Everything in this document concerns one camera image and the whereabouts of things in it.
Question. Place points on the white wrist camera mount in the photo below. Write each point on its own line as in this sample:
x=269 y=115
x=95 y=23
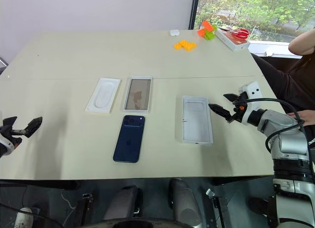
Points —
x=5 y=143
x=253 y=90

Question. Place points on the white phone box lid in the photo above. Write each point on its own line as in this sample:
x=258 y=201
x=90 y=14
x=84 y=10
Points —
x=103 y=95

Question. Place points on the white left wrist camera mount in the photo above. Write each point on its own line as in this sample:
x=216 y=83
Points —
x=5 y=143

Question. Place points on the grey tray base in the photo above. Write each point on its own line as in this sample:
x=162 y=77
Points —
x=197 y=122

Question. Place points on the dark blue smartphone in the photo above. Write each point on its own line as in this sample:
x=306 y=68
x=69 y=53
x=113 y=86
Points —
x=129 y=139

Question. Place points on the orange green building block toy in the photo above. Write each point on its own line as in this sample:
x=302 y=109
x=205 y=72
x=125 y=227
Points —
x=208 y=31

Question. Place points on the dark grey rounded shape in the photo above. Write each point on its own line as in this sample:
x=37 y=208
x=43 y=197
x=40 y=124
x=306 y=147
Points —
x=184 y=201
x=121 y=203

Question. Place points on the black window frame post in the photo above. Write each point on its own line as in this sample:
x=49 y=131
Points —
x=194 y=10

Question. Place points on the white window sill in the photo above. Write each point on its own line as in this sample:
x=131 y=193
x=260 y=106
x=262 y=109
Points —
x=278 y=49

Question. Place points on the white tray with red items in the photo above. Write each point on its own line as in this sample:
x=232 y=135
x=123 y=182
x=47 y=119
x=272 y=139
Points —
x=233 y=44

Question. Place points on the person in black clothing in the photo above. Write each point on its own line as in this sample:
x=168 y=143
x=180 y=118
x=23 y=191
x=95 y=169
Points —
x=290 y=82

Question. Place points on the white shoe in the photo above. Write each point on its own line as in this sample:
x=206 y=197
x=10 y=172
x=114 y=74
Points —
x=24 y=217

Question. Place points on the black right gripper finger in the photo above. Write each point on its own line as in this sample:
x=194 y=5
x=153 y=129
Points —
x=232 y=98
x=221 y=111

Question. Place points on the person's bare forearm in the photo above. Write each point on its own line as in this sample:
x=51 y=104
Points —
x=302 y=43

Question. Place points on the orange toy blocks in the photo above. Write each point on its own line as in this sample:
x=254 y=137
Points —
x=185 y=45

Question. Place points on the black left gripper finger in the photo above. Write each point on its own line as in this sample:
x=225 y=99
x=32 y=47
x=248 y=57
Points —
x=33 y=127
x=9 y=121

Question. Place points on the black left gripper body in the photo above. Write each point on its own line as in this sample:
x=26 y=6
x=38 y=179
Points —
x=9 y=134

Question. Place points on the dark object beside table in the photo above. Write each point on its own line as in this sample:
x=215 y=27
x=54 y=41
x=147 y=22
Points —
x=3 y=65

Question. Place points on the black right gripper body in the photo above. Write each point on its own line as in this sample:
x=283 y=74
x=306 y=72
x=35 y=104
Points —
x=239 y=116

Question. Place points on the person's bare hand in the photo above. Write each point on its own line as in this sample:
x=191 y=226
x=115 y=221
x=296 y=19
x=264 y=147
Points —
x=310 y=117

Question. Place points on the metal bracket under table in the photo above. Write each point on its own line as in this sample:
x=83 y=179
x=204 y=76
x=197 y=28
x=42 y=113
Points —
x=86 y=208
x=219 y=208

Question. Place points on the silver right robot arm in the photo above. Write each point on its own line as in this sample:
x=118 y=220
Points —
x=290 y=141

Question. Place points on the white earbuds case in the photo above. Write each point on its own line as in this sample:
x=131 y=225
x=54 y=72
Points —
x=174 y=32

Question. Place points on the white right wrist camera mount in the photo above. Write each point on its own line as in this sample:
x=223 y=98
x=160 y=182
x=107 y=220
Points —
x=253 y=90

